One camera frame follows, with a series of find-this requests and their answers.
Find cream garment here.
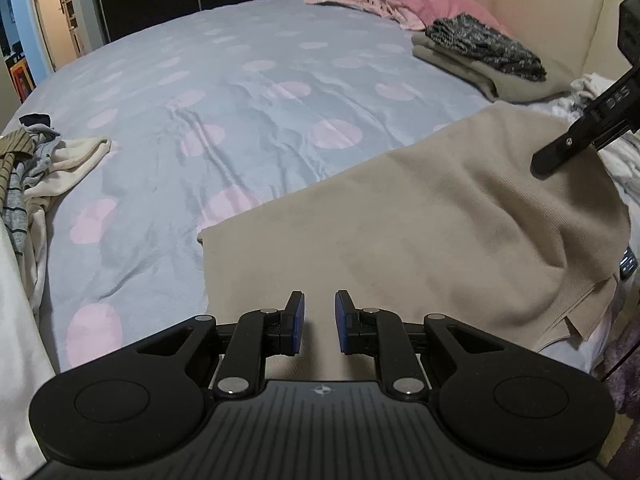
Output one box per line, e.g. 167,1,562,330
22,136,113,199

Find grey dark-striped garment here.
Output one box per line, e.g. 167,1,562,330
0,130,62,261

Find folded beige and black clothes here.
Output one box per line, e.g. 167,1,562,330
411,32,572,104

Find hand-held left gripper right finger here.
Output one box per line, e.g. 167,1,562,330
333,288,507,401

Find olive striped garment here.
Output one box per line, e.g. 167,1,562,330
0,129,37,173

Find pink cloth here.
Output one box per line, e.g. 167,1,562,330
304,0,427,32

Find cream headboard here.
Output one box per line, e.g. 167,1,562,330
419,0,640,87

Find beige knit garment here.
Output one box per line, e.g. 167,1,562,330
197,101,632,382

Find white door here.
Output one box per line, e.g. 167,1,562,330
29,0,84,72

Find orange chair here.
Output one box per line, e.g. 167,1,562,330
9,57,34,102

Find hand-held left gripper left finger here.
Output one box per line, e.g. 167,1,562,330
134,289,307,401

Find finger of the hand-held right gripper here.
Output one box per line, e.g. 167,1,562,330
530,65,640,177

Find white cloth pile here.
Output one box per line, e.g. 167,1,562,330
556,72,640,192

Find black grey knit garment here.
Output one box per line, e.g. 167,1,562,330
424,12,549,82

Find white t-shirt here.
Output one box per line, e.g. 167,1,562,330
0,200,57,480

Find purple fluffy blanket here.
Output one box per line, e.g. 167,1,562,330
594,319,640,423

